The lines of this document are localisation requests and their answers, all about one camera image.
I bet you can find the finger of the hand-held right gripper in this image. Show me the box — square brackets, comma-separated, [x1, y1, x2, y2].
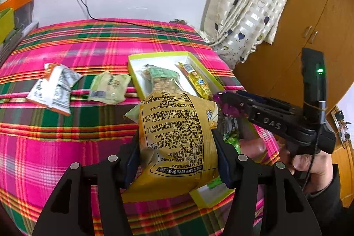
[236, 90, 298, 114]
[218, 92, 258, 119]

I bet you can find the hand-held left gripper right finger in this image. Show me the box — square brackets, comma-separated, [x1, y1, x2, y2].
[212, 128, 323, 236]

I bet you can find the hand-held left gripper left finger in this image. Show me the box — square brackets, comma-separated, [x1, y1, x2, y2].
[32, 134, 141, 236]

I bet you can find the purple snack packet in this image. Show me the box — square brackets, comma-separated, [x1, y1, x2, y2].
[213, 92, 244, 117]

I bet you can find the long yellow snack bar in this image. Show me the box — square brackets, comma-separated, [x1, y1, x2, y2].
[177, 61, 213, 100]

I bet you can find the big yellow snack bag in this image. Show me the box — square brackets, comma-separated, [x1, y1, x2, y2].
[122, 91, 231, 203]

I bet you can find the peanut bag with green label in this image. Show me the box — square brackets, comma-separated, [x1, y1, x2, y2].
[142, 64, 184, 94]

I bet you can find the lime-rimmed white box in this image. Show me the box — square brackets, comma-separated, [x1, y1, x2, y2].
[128, 51, 238, 209]

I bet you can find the person's right forearm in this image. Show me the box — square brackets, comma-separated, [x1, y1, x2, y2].
[300, 164, 352, 209]

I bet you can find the person's right hand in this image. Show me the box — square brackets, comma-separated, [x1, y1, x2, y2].
[238, 139, 334, 192]

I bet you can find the bright green snack packet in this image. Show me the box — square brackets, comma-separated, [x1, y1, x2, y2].
[223, 117, 241, 151]

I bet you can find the wooden cabinet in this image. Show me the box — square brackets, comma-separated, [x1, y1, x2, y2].
[234, 0, 354, 115]

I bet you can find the pale green snack packet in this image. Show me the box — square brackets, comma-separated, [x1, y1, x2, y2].
[88, 71, 132, 106]

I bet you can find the heart print curtain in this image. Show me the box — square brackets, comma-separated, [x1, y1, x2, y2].
[203, 0, 303, 62]

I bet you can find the white orange snack packet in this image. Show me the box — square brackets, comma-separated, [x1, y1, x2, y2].
[48, 65, 83, 117]
[26, 63, 60, 108]

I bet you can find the pink plaid blanket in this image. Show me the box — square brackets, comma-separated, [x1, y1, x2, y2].
[0, 18, 280, 236]

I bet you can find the lime green cardboard box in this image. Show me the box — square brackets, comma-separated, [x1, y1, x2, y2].
[0, 8, 15, 44]

